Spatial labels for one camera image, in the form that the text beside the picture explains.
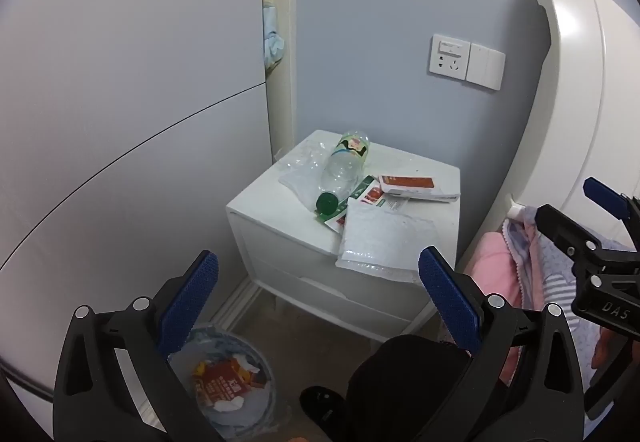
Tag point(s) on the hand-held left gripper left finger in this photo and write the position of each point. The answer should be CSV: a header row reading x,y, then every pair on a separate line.
x,y
192,292

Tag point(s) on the white bed headboard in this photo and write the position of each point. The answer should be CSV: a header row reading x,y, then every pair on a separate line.
x,y
565,97

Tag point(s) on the light blue cloth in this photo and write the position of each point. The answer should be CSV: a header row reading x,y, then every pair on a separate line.
x,y
272,42

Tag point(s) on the lined waste bin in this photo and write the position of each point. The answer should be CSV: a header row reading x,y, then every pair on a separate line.
x,y
225,342

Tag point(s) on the black slipper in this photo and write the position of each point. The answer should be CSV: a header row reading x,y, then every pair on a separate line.
x,y
322,407

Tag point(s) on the clear plastic bag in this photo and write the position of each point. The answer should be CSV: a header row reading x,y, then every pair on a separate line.
x,y
300,182

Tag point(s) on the lilac patterned quilt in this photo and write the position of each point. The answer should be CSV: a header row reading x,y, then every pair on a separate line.
x,y
555,272

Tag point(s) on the person's right hand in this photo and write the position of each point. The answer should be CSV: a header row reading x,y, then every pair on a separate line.
x,y
602,349

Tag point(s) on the green white food packet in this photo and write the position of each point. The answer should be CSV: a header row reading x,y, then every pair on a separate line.
x,y
367,194

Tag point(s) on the pink blanket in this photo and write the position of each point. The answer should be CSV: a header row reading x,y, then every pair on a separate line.
x,y
495,262

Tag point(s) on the white bubble mailer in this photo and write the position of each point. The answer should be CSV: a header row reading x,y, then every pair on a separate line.
x,y
380,237

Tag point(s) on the red and white box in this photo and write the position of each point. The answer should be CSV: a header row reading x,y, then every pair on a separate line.
x,y
410,183

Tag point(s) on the clear plastic bottle green cap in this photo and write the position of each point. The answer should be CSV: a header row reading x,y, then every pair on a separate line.
x,y
342,167

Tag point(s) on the crumpled red carton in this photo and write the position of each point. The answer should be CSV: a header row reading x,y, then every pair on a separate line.
x,y
220,384

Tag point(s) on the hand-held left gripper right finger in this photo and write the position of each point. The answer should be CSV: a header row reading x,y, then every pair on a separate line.
x,y
450,302

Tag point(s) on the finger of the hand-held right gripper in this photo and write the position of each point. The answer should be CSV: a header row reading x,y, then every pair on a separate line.
x,y
602,191
562,227

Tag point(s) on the white nightstand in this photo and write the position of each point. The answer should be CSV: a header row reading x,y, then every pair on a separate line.
x,y
415,167

